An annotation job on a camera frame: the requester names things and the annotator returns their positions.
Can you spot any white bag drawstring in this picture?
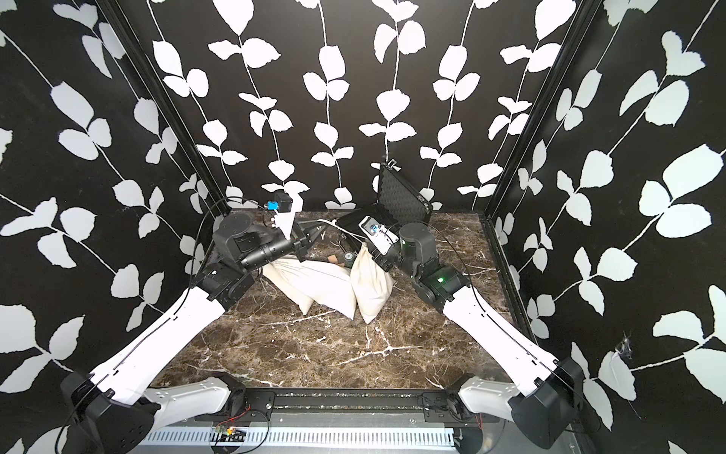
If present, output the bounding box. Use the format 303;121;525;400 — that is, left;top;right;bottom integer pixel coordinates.
315;219;367;241

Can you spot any white cloth bag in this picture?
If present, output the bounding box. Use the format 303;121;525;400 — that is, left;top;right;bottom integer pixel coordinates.
351;243;393;323

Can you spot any beige cloth bag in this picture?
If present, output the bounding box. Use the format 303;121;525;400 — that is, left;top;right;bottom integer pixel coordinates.
273;258;357;320

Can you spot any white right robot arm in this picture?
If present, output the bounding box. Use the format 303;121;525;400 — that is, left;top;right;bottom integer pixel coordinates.
359;217;584;449

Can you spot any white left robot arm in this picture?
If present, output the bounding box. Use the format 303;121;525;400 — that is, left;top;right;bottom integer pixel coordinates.
60;211;327;453

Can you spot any black poker chip case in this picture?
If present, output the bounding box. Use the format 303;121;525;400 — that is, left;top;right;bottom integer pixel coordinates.
338;164;433;235

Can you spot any white perforated strip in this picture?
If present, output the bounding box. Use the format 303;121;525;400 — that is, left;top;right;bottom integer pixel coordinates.
140;427;455;450

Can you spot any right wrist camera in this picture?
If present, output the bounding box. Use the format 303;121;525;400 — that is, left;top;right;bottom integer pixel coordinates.
358;216;399;255

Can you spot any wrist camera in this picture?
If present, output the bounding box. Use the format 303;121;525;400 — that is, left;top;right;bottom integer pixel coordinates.
358;216;399;255
265;189;295;239

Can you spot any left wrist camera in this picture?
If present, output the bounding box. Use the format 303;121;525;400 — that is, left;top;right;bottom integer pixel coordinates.
265;189;295;239

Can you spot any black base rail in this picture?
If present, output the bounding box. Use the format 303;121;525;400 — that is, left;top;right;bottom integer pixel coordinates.
226;388;574;432

